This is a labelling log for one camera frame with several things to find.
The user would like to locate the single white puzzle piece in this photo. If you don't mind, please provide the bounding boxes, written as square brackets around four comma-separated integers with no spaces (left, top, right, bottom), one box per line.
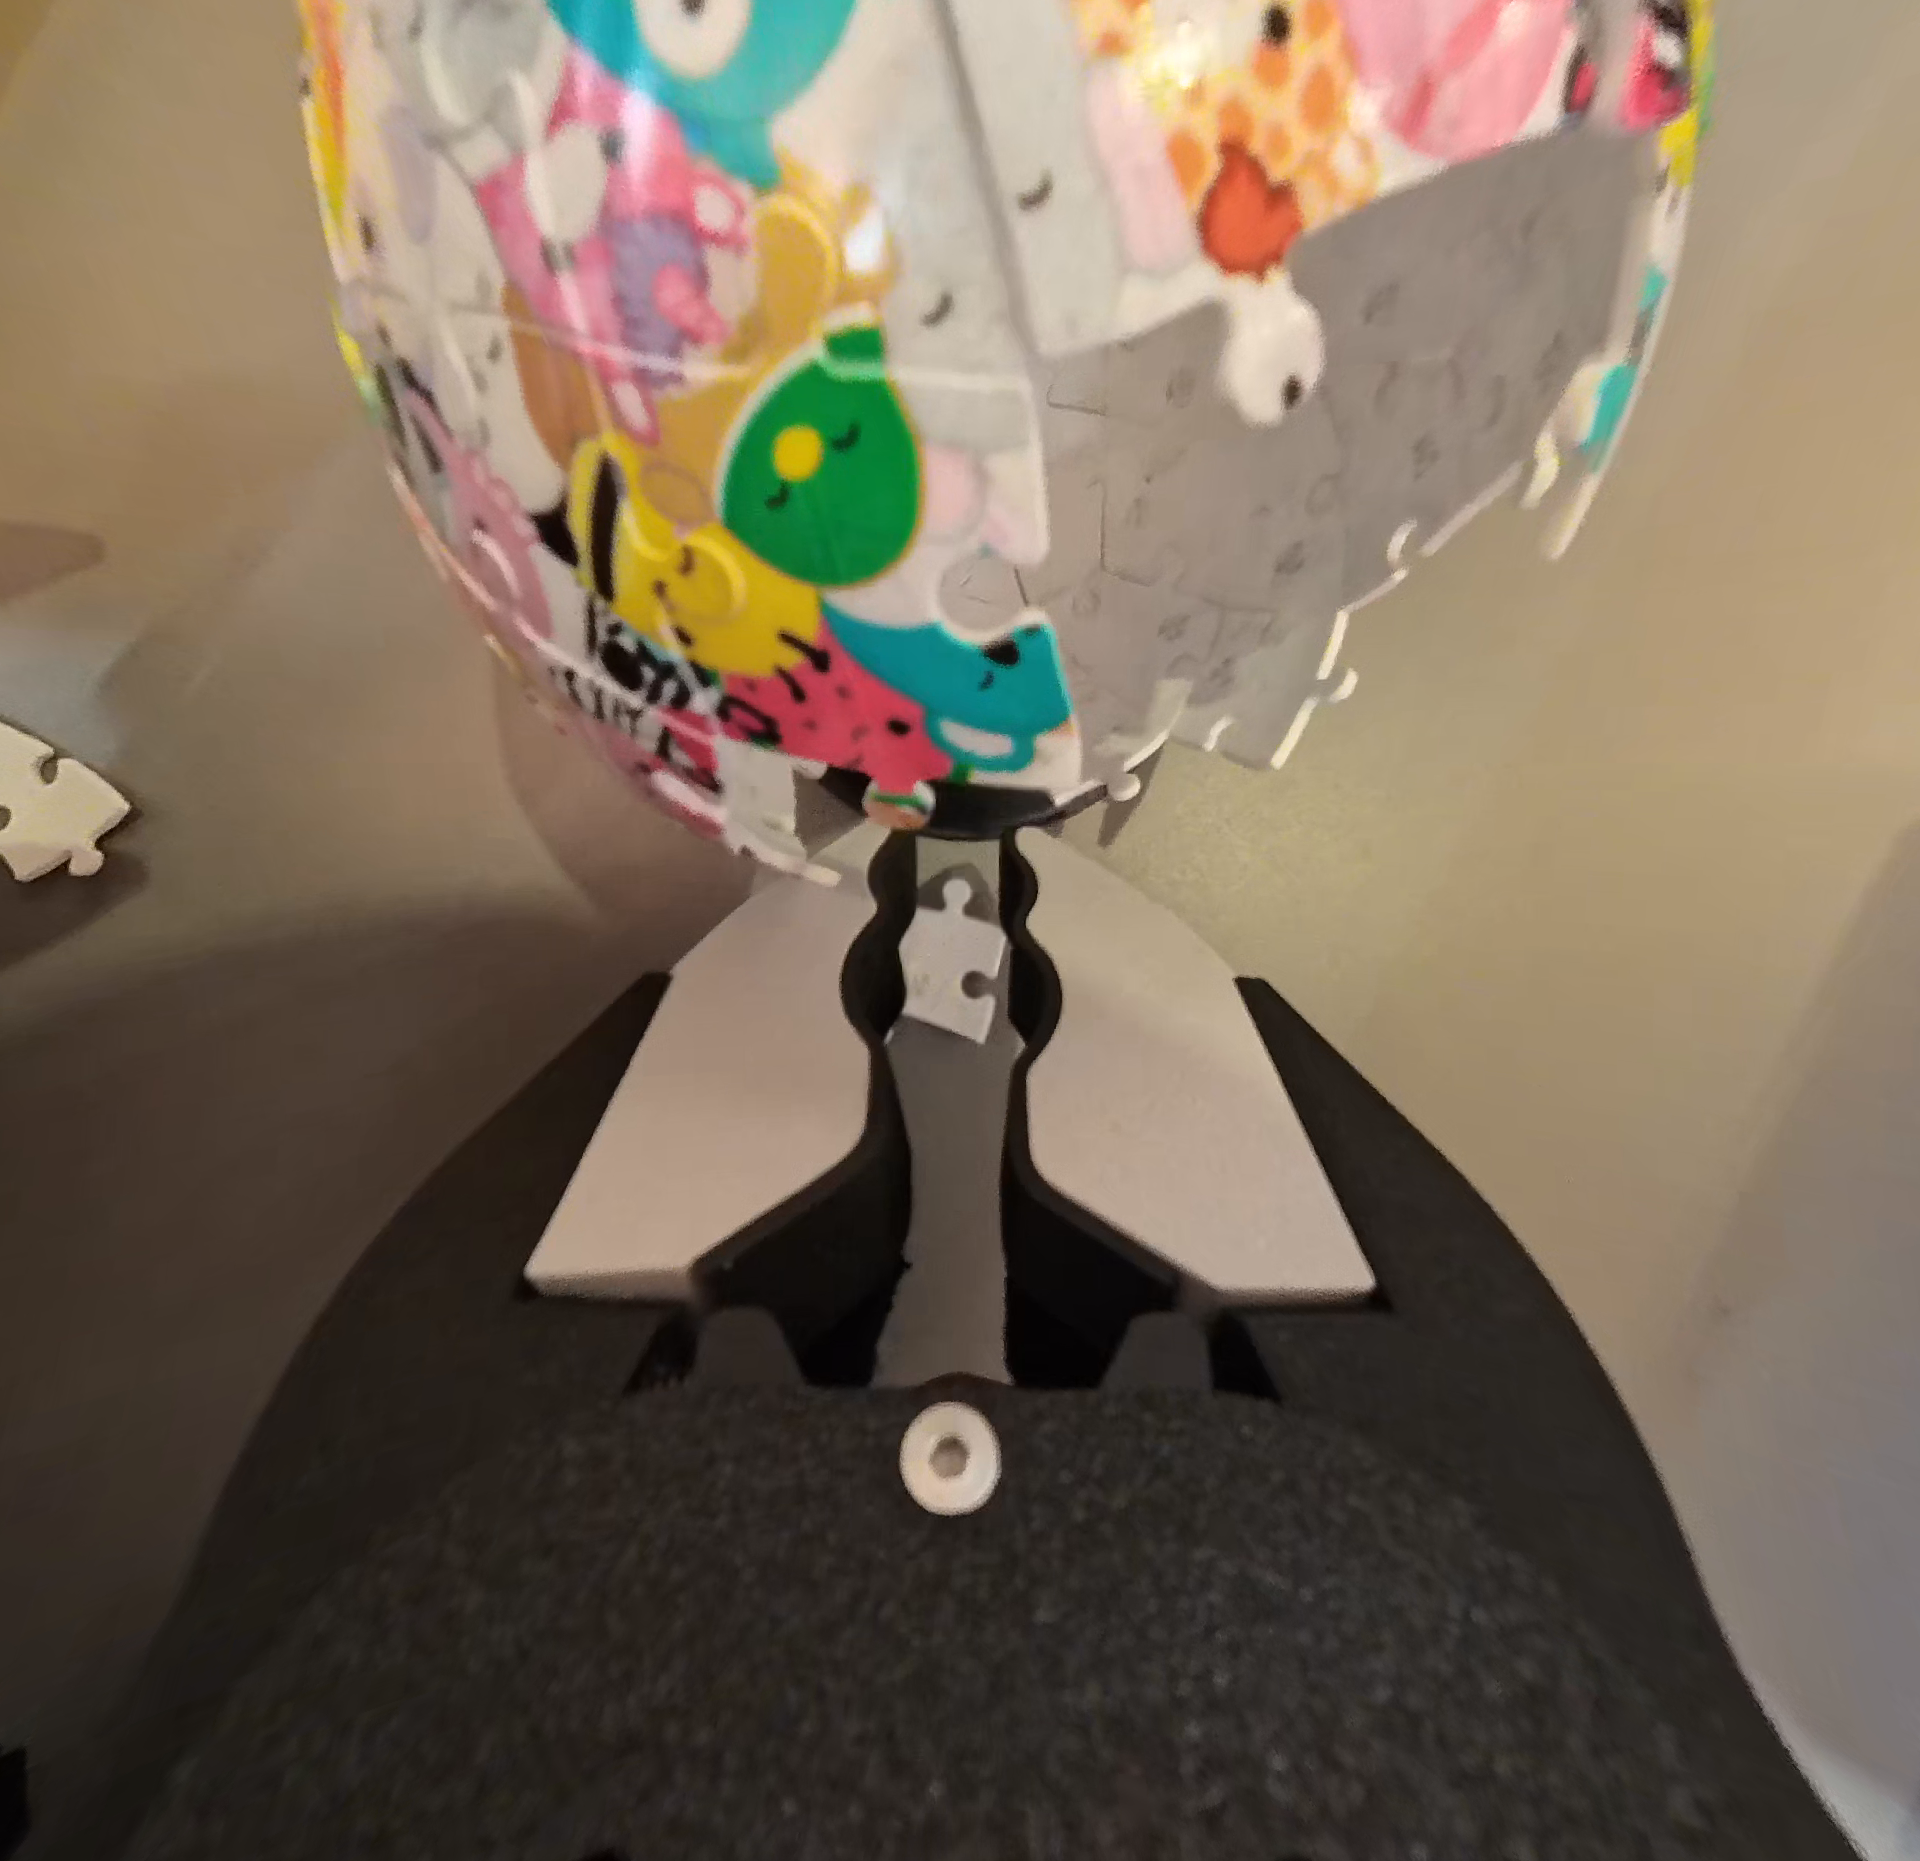
[899,868,1011,1045]

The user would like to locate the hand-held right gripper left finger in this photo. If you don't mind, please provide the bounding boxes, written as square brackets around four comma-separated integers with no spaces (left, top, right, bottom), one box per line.
[522,839,921,1389]

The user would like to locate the joined white puzzle pieces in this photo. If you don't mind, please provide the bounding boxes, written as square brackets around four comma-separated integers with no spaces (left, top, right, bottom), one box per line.
[0,721,135,885]

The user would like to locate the colourful puzzle ball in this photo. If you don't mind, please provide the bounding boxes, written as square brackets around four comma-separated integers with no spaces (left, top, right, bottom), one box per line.
[295,0,1711,891]

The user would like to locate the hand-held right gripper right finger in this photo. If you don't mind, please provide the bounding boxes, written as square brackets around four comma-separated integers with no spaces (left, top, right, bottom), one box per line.
[998,832,1382,1394]

